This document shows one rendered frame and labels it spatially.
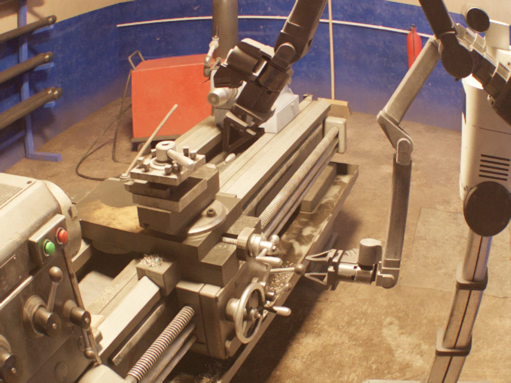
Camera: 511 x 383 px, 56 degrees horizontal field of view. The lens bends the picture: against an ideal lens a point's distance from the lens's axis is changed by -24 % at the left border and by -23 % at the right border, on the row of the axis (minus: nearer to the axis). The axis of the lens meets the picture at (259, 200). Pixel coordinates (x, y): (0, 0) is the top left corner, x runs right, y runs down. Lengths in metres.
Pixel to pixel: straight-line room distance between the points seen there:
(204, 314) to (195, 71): 3.16
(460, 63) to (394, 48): 4.64
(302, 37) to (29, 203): 0.65
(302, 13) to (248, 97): 0.23
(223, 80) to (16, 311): 0.66
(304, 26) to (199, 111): 3.74
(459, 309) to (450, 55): 0.79
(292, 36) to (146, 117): 3.83
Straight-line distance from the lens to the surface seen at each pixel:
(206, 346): 1.88
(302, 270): 2.08
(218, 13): 4.72
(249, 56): 1.17
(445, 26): 1.08
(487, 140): 1.29
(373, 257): 1.64
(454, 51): 1.07
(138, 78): 4.82
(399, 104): 1.53
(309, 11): 1.11
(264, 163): 2.45
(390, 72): 5.77
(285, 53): 1.12
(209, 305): 1.76
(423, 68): 1.53
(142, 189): 1.71
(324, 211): 3.04
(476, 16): 1.26
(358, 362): 2.65
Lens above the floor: 1.78
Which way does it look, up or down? 26 degrees down
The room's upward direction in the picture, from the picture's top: 2 degrees counter-clockwise
